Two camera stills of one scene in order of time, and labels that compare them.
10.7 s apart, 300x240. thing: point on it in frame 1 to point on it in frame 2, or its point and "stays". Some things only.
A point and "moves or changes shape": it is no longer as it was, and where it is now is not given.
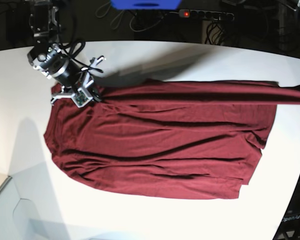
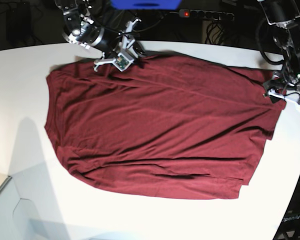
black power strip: [206, 14] stays
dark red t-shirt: [189, 139] moves or changes shape
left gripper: [84, 94] to [131, 49]
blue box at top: [145, 5] stays
